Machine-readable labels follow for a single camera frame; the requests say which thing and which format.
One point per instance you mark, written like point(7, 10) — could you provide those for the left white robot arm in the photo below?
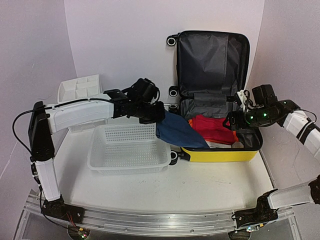
point(141, 100)

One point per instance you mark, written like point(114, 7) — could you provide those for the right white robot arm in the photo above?
point(295, 121)

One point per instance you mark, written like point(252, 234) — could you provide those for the white plastic drawer organizer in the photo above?
point(80, 88)

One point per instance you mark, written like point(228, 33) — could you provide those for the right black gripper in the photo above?
point(238, 114)

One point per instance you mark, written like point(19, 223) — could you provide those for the white perforated plastic basket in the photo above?
point(126, 149)

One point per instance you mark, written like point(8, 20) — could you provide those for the blue garment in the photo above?
point(175, 130)

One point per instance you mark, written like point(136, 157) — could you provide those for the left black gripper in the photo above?
point(160, 116)

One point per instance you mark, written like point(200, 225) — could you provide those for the orange folded garment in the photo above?
point(235, 136)

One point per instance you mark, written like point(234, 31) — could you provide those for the yellow Pikachu hard-shell suitcase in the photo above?
point(211, 67)

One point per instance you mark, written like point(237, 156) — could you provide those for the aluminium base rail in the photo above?
point(88, 223)

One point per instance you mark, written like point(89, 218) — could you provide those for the red garment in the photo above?
point(212, 127)

